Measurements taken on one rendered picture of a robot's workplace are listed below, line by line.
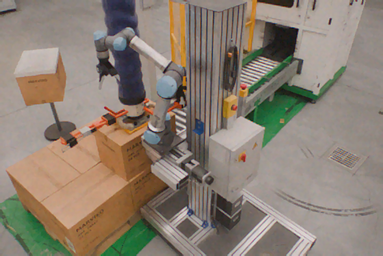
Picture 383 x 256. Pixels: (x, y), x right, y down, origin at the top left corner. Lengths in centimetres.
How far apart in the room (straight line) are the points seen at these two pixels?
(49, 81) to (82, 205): 159
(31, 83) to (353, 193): 356
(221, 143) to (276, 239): 114
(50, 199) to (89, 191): 30
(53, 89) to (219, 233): 233
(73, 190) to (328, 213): 237
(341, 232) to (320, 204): 33
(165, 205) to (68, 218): 86
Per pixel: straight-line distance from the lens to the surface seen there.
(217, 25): 177
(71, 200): 280
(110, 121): 257
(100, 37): 198
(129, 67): 244
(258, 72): 442
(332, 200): 361
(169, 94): 188
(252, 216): 299
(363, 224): 353
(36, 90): 386
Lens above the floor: 254
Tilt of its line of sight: 36 degrees down
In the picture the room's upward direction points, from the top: 1 degrees counter-clockwise
